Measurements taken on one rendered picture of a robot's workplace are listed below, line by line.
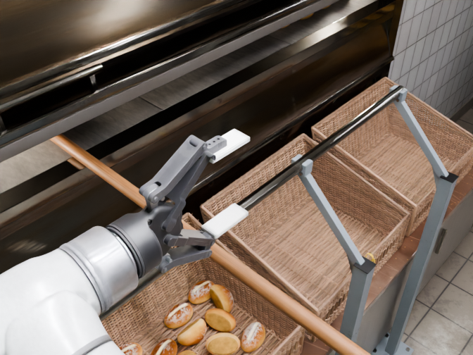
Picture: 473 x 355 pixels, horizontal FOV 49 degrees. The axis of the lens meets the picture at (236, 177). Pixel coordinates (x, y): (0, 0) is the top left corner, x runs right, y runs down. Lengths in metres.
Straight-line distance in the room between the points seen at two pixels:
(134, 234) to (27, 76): 0.55
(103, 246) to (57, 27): 0.63
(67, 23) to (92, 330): 0.73
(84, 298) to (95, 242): 0.06
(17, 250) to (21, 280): 0.76
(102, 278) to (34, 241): 0.77
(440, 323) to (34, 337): 2.16
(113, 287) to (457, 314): 2.15
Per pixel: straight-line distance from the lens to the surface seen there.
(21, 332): 0.56
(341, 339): 0.91
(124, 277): 0.60
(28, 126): 1.00
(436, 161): 1.69
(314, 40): 1.89
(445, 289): 2.68
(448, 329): 2.54
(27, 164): 1.36
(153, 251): 0.62
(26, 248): 1.34
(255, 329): 1.58
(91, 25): 1.17
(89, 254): 0.59
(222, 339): 1.56
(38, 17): 1.12
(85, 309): 0.58
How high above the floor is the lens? 1.95
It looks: 39 degrees down
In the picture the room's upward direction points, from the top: straight up
